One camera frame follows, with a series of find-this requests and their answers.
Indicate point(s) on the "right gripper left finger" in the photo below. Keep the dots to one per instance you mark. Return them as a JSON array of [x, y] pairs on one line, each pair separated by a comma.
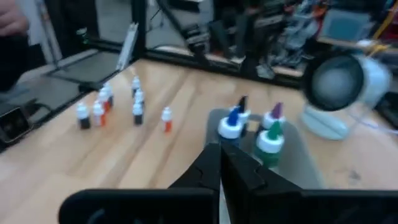
[[205, 174]]

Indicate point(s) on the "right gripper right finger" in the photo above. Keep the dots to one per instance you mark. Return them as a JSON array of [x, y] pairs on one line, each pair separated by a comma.
[[242, 180]]

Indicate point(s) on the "green food coloring bottle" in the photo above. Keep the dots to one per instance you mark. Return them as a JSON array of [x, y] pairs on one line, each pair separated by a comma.
[[270, 143]]

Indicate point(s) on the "blue food coloring bottle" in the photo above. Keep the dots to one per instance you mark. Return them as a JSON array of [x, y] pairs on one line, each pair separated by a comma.
[[230, 130]]

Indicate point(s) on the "purple food coloring bottle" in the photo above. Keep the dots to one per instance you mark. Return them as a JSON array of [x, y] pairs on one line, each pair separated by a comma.
[[275, 119]]

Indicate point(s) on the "black food coloring bottle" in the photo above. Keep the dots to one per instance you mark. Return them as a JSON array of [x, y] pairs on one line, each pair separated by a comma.
[[243, 104]]

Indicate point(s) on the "small dark dropper bottle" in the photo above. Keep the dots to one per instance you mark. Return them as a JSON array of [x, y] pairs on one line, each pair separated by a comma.
[[109, 93], [136, 84], [137, 116], [83, 121], [139, 97]]

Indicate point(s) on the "gray plastic bin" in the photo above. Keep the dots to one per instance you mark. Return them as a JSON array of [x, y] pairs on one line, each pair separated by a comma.
[[298, 161]]

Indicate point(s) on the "white spot lamp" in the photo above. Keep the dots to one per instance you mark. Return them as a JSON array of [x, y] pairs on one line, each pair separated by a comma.
[[335, 82]]

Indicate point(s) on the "white corner strip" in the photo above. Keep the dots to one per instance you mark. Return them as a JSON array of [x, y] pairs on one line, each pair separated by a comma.
[[128, 46]]

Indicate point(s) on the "gray equipment box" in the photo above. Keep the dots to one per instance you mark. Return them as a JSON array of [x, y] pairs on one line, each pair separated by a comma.
[[345, 25]]

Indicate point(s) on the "person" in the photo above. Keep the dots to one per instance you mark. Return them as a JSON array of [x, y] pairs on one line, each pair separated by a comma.
[[12, 62]]

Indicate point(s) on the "person's hand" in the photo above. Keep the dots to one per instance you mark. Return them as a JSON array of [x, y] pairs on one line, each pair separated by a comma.
[[12, 17]]

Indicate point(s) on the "black frame clamp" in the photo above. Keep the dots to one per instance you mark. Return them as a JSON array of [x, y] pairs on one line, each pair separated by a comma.
[[90, 86]]

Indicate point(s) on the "black table-edge camera box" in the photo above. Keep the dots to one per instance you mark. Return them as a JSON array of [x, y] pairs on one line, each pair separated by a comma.
[[12, 124]]

